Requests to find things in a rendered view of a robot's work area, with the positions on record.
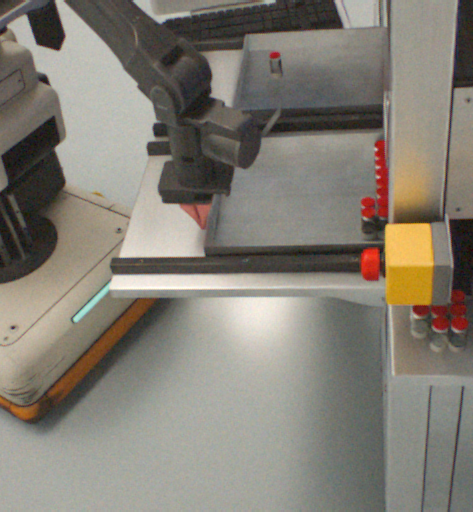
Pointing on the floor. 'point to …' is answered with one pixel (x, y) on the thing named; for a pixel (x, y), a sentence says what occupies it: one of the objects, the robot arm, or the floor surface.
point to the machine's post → (416, 200)
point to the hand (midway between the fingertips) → (203, 222)
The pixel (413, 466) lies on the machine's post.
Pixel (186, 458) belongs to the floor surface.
